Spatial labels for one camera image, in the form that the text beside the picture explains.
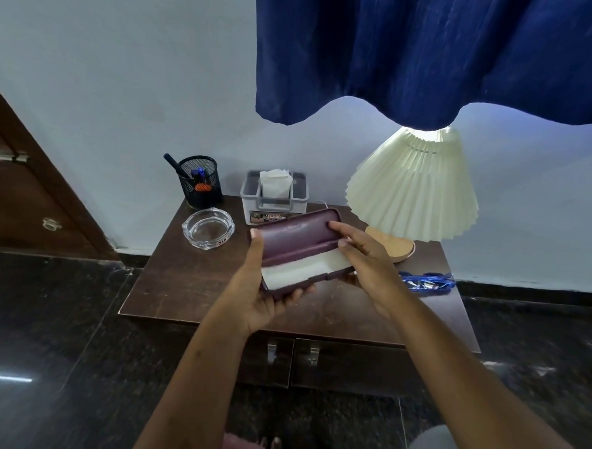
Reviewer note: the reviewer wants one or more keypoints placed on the person's right hand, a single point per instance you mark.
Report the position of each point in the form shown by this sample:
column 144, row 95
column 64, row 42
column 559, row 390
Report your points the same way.
column 373, row 270

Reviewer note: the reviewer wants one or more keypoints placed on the person's left hand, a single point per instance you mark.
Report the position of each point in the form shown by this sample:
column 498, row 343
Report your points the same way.
column 245, row 298

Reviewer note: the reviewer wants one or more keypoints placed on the person's right thumb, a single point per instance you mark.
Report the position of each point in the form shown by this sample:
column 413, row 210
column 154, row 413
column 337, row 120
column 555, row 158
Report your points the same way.
column 349, row 247

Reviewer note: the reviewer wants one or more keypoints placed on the person's left thumb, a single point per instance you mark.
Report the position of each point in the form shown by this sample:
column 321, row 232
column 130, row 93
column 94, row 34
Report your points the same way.
column 257, row 252

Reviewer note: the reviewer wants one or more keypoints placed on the maroon glasses case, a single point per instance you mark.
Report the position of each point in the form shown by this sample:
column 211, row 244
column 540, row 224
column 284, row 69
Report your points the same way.
column 295, row 236

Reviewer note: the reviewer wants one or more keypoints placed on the person's left forearm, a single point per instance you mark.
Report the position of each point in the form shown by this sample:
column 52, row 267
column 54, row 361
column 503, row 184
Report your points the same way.
column 188, row 394

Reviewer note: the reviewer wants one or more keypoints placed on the person's right forearm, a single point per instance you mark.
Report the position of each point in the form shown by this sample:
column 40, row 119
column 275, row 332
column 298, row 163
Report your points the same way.
column 475, row 390

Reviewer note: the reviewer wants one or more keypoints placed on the grey tissue box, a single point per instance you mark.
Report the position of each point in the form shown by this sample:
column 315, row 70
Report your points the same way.
column 255, row 205

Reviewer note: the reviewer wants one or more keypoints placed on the clear glass ashtray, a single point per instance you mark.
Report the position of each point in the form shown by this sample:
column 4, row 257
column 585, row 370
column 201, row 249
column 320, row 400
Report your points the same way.
column 208, row 228

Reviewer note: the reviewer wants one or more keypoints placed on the dark wooden nightstand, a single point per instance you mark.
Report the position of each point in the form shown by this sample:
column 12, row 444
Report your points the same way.
column 193, row 286

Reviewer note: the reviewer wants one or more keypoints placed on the white tissue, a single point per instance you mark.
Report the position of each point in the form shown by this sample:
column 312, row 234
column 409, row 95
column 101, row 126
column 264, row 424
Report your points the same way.
column 275, row 182

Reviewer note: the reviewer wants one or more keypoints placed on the black mesh pen holder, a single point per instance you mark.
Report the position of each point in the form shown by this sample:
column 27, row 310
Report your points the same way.
column 206, row 197

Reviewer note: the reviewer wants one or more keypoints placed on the orange marker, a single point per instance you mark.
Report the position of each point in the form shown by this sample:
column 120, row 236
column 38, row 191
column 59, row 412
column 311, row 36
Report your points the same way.
column 204, row 188

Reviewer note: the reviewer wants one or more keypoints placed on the blue glasses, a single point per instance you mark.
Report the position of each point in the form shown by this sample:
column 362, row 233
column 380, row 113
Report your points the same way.
column 426, row 282

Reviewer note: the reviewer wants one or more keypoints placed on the cream pleated table lamp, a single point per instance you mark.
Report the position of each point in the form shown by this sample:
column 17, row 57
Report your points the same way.
column 414, row 188

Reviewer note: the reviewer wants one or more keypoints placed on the blue pen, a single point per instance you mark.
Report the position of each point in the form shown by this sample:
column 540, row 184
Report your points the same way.
column 199, row 173

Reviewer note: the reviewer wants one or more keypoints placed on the black pen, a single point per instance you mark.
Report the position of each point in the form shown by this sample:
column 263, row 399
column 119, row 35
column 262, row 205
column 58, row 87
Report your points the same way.
column 175, row 166

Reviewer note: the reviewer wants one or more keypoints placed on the person's foot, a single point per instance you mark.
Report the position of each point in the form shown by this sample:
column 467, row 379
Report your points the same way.
column 270, row 444

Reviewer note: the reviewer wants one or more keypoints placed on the blue curtain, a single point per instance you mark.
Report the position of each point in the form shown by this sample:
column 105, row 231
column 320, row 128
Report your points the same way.
column 434, row 50

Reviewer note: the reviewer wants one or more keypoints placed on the brown wooden door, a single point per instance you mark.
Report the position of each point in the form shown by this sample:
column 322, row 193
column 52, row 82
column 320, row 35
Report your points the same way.
column 25, row 202

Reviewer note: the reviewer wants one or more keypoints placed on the metal door latch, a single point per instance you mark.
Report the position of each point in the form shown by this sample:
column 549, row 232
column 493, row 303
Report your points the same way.
column 7, row 156

